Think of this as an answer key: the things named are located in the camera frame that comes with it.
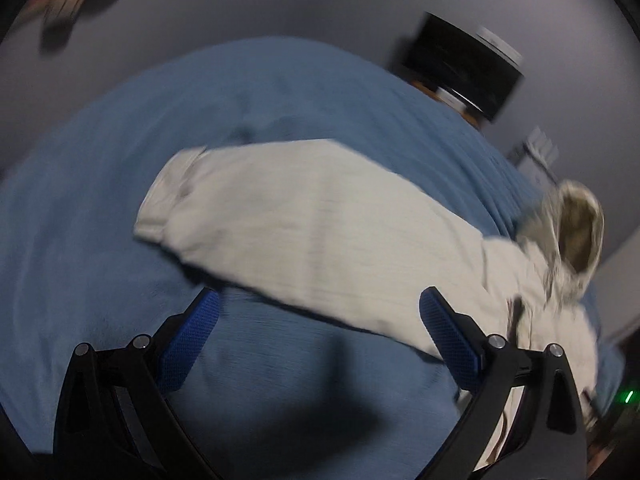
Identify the cream hooded jacket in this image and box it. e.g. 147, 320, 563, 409
134, 140, 604, 398

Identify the blue fleece blanket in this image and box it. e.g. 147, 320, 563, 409
0, 34, 626, 480

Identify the white box above television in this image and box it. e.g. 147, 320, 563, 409
476, 26, 523, 67

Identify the black wall television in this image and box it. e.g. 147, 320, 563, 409
400, 13, 522, 122

